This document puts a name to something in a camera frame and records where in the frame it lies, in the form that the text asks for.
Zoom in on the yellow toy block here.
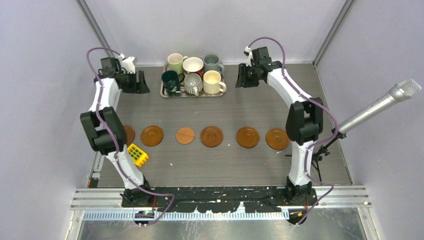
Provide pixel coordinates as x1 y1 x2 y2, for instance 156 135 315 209
127 143 150 168

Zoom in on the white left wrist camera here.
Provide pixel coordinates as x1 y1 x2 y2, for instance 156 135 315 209
118 53 138 74

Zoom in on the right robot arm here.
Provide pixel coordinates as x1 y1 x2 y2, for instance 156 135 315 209
235 46 323 205

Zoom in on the grey ribbed mug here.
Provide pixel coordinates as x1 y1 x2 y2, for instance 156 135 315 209
183 73 203 97

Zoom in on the black microphone stand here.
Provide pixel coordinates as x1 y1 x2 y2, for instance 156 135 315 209
288 132 346 186

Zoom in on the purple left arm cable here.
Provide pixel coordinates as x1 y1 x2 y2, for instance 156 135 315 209
86 46 176 228

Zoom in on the grooved wooden coaster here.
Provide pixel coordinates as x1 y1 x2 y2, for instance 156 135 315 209
140 125 164 147
123 125 136 146
200 126 224 148
236 126 260 149
265 128 290 150

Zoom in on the plain light wooden coaster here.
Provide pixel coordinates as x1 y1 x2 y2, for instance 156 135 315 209
175 127 195 145

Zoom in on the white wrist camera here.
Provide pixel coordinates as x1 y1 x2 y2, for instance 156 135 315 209
118 53 138 74
244 46 254 67

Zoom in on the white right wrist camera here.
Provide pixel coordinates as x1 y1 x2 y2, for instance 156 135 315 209
244 46 254 67

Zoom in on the silver microphone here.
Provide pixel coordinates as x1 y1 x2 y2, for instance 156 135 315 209
337 79 422 136

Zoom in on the silver metal tray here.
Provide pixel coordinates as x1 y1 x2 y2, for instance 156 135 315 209
160 72 225 98

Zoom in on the red white mug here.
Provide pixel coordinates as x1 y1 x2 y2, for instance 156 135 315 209
182 57 204 78

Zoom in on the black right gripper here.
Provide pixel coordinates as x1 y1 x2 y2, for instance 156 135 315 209
235 63 260 88

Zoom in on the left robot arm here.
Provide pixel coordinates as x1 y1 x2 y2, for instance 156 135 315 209
80 57 154 207

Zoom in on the dark green mug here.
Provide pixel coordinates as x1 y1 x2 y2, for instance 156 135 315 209
161 70 184 93

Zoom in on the cream mug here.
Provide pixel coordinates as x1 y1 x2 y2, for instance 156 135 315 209
203 70 227 95

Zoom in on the light green mug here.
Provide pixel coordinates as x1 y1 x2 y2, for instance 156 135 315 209
167 53 188 74

